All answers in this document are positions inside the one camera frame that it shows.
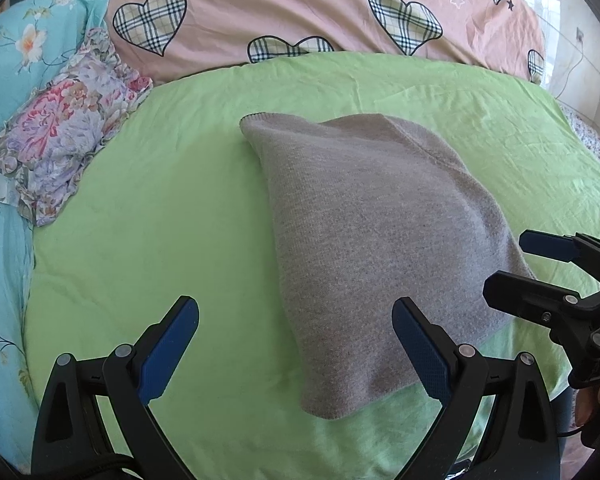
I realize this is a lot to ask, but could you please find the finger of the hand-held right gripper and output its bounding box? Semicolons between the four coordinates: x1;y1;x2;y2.
519;230;600;283
482;270;596;341

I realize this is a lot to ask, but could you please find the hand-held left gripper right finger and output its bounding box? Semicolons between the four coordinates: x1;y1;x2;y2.
391;297;563;480

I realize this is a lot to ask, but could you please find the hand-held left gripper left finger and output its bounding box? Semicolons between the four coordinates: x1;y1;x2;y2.
30;296;200;480

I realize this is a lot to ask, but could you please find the taupe knit sweater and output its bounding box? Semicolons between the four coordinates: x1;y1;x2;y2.
240;114;538;421

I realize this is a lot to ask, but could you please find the person's right hand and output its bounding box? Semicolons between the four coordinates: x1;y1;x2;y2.
575;385;600;428

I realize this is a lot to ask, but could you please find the person's leg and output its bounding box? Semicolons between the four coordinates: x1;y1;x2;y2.
550;387;581;461

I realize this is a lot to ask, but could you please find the floral patterned mattress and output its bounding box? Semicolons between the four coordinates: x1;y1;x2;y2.
562;102;600;181

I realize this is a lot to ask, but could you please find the green bed sheet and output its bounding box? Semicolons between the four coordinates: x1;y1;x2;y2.
22;52;600;480

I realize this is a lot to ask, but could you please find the teal floral quilt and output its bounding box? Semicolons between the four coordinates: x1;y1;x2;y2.
0;0;126;476

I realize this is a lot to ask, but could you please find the floral ruffled pillow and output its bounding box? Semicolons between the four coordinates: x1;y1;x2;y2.
0;27;155;227

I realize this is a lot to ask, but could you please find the pink quilt with plaid hearts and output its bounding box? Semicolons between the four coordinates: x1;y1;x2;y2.
105;0;548;86

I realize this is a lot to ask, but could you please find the thin wall cable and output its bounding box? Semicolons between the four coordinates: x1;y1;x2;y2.
552;40;586;103

